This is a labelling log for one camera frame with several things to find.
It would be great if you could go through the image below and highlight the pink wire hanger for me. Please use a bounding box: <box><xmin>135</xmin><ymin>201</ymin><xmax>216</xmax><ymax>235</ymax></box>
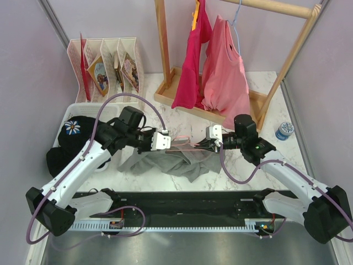
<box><xmin>165</xmin><ymin>136</ymin><xmax>213</xmax><ymax>163</ymax></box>

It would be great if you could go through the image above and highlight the grey t-shirt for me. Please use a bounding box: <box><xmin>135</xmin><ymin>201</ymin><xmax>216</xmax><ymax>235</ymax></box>
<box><xmin>117</xmin><ymin>149</ymin><xmax>222</xmax><ymax>183</ymax></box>

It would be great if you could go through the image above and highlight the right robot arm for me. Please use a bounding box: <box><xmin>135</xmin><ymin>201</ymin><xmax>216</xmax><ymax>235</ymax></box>
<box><xmin>196</xmin><ymin>114</ymin><xmax>352</xmax><ymax>244</ymax></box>

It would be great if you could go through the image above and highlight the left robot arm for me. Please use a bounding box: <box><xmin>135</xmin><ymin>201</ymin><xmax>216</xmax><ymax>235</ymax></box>
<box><xmin>25</xmin><ymin>106</ymin><xmax>170</xmax><ymax>236</ymax></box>

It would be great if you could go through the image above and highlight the pink t-shirt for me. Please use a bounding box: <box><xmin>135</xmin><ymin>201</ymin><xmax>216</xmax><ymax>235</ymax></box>
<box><xmin>202</xmin><ymin>15</ymin><xmax>250</xmax><ymax>129</ymax></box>

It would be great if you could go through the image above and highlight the magenta t-shirt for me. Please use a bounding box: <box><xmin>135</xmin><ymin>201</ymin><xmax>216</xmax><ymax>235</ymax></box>
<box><xmin>172</xmin><ymin>1</ymin><xmax>212</xmax><ymax>109</ymax></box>

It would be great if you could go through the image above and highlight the orange hanger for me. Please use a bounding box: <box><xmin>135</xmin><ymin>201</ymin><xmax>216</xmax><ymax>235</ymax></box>
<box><xmin>191</xmin><ymin>0</ymin><xmax>200</xmax><ymax>31</ymax></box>

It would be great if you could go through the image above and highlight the blue white round container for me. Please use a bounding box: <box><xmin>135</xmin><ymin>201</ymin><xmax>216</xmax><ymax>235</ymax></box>
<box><xmin>275</xmin><ymin>122</ymin><xmax>295</xmax><ymax>141</ymax></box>

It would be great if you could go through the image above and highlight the white laundry basket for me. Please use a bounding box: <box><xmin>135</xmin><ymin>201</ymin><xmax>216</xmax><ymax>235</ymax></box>
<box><xmin>53</xmin><ymin>103</ymin><xmax>124</xmax><ymax>147</ymax></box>

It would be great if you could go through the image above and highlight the black clothing with daisy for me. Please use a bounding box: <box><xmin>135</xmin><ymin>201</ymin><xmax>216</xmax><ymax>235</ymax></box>
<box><xmin>46</xmin><ymin>116</ymin><xmax>95</xmax><ymax>178</ymax></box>

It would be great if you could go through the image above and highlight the children's book pink cover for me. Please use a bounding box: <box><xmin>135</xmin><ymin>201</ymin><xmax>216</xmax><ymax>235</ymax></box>
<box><xmin>121</xmin><ymin>53</ymin><xmax>139</xmax><ymax>92</ymax></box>

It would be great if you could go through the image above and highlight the white magazine file rack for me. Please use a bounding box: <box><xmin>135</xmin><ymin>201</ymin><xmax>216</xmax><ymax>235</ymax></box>
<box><xmin>67</xmin><ymin>37</ymin><xmax>146</xmax><ymax>108</ymax></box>

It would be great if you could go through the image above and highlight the red folder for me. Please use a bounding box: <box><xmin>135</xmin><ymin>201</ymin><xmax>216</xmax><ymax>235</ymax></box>
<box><xmin>80</xmin><ymin>33</ymin><xmax>91</xmax><ymax>102</ymax></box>

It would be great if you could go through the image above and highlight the children's book yellow cover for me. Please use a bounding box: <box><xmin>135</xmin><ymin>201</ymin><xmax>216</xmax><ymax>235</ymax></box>
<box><xmin>88</xmin><ymin>55</ymin><xmax>109</xmax><ymax>97</ymax></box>

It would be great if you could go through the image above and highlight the thin dark book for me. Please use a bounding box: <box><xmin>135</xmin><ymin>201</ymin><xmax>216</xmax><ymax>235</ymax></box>
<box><xmin>114</xmin><ymin>52</ymin><xmax>124</xmax><ymax>87</ymax></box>

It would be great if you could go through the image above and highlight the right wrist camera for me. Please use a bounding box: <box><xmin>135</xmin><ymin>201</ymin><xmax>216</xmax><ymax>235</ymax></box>
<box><xmin>206</xmin><ymin>125</ymin><xmax>223</xmax><ymax>147</ymax></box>

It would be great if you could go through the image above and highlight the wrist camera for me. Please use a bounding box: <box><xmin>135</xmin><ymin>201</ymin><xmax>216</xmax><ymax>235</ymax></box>
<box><xmin>151</xmin><ymin>131</ymin><xmax>172</xmax><ymax>151</ymax></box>
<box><xmin>206</xmin><ymin>125</ymin><xmax>223</xmax><ymax>147</ymax></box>

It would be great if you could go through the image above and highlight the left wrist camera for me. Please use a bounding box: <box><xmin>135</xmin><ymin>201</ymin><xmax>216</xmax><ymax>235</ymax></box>
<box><xmin>151</xmin><ymin>131</ymin><xmax>172</xmax><ymax>151</ymax></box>

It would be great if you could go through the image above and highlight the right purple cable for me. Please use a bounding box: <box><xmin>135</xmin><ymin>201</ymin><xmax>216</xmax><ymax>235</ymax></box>
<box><xmin>220</xmin><ymin>143</ymin><xmax>353</xmax><ymax>243</ymax></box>

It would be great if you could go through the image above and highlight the purple cable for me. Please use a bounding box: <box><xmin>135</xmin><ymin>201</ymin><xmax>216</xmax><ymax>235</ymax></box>
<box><xmin>220</xmin><ymin>143</ymin><xmax>353</xmax><ymax>243</ymax></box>
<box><xmin>26</xmin><ymin>93</ymin><xmax>168</xmax><ymax>251</ymax></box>

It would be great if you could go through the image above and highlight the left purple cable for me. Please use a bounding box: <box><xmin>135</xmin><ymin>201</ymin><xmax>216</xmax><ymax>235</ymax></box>
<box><xmin>26</xmin><ymin>93</ymin><xmax>168</xmax><ymax>251</ymax></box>

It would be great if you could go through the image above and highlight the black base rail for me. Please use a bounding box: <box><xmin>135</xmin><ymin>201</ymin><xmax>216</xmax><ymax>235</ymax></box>
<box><xmin>88</xmin><ymin>190</ymin><xmax>287</xmax><ymax>230</ymax></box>

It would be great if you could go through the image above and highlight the white cable duct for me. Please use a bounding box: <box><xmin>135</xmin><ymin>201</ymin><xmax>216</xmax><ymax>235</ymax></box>
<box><xmin>69</xmin><ymin>219</ymin><xmax>259</xmax><ymax>233</ymax></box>

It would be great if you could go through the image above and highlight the blue wire hanger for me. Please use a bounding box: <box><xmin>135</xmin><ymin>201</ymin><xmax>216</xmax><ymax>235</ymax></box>
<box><xmin>228</xmin><ymin>0</ymin><xmax>242</xmax><ymax>56</ymax></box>

